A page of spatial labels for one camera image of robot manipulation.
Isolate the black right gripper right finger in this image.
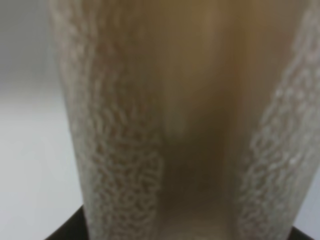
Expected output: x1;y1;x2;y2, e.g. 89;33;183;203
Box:
289;227;313;240

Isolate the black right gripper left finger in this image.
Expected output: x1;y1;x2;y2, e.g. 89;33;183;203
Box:
45;206;89;240

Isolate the pink-labelled plastic drink bottle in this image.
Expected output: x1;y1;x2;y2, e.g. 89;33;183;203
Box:
49;0;320;240

